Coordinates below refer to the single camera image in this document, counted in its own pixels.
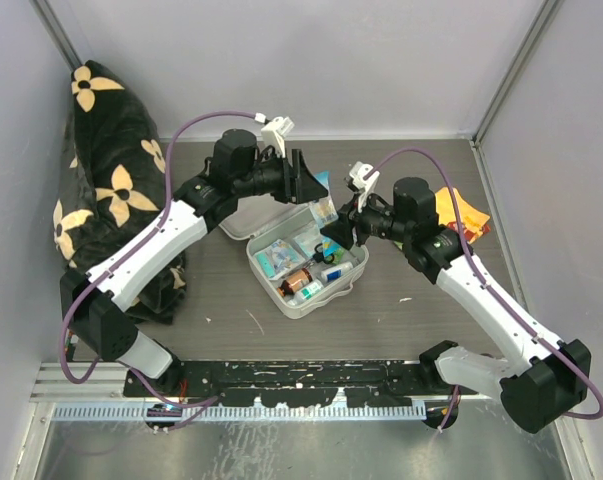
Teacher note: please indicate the black floral plush blanket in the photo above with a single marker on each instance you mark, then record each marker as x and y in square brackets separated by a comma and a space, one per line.
[112, 182]

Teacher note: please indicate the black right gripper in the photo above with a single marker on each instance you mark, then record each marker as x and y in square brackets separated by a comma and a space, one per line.
[341, 229]

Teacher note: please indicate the small green box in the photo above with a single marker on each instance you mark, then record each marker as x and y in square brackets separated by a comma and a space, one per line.
[333, 247]

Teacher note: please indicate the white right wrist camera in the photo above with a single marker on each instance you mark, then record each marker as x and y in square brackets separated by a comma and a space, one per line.
[361, 180]

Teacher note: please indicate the medical tape roll packet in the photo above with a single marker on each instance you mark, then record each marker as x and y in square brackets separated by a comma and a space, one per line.
[283, 255]

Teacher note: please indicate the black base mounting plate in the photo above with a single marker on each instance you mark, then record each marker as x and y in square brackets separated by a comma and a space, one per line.
[295, 384]

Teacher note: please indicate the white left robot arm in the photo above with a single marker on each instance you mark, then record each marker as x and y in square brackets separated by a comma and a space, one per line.
[95, 303]

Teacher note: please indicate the yellow cartoon cloth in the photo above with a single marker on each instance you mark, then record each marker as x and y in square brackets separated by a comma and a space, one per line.
[475, 222]

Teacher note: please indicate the white slotted cable duct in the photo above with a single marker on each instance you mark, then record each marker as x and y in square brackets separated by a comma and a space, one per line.
[149, 411]

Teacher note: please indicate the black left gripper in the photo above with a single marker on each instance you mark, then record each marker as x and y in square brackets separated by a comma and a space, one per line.
[307, 187]

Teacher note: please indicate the white bottle green label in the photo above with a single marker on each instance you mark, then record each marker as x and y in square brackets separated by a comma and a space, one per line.
[306, 293]

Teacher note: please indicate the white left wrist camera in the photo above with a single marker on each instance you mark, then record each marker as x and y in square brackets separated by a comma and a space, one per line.
[274, 133]

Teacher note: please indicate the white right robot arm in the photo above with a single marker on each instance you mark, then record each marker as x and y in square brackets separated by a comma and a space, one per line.
[539, 377]

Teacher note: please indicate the brown medicine bottle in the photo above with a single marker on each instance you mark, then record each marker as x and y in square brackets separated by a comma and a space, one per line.
[295, 282]

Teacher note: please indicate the grey medicine kit case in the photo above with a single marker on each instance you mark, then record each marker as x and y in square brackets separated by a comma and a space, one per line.
[283, 249]

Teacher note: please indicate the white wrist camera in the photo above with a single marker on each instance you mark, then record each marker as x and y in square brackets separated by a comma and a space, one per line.
[274, 133]
[361, 180]

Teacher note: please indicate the green plasters plastic bag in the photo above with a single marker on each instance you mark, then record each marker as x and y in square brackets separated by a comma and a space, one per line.
[308, 238]

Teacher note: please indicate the blue cooling patch pouch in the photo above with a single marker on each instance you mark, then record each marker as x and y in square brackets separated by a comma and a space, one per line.
[323, 210]

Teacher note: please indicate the black handled scissors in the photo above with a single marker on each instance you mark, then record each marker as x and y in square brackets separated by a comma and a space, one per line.
[320, 257]

